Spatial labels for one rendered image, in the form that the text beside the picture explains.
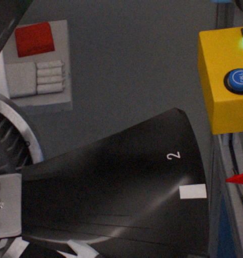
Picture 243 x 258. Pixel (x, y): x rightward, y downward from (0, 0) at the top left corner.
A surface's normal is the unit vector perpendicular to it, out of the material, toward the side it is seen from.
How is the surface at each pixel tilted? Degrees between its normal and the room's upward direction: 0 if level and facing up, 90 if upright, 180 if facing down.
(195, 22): 90
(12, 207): 0
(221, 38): 0
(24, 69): 0
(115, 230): 15
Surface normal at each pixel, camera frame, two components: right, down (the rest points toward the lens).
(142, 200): -0.04, -0.40
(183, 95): 0.08, 0.79
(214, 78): -0.07, -0.61
